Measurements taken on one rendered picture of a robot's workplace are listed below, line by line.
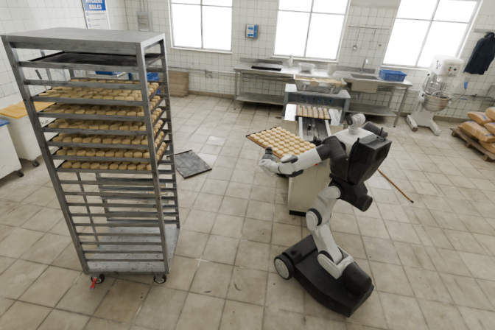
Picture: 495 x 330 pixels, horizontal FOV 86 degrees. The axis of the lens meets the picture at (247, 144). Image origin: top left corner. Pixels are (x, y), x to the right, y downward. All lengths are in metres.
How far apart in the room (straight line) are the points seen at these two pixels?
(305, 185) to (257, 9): 4.20
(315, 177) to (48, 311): 2.37
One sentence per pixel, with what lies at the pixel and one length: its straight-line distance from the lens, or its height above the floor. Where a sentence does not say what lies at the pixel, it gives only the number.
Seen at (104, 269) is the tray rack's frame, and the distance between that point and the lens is 2.49.
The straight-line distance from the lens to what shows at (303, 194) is 2.82.
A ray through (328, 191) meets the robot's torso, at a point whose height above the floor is 0.89.
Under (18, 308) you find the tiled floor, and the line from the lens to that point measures 2.76.
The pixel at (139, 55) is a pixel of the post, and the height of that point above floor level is 1.76.
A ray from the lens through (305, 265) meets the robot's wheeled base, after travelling 2.40.
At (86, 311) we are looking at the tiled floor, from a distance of 2.52.
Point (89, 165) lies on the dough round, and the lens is 1.94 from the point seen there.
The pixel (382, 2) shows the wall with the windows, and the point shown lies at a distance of 6.24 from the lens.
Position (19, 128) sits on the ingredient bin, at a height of 0.56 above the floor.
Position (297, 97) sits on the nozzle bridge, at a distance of 3.15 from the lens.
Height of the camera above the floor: 2.01
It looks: 28 degrees down
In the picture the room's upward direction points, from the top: 4 degrees clockwise
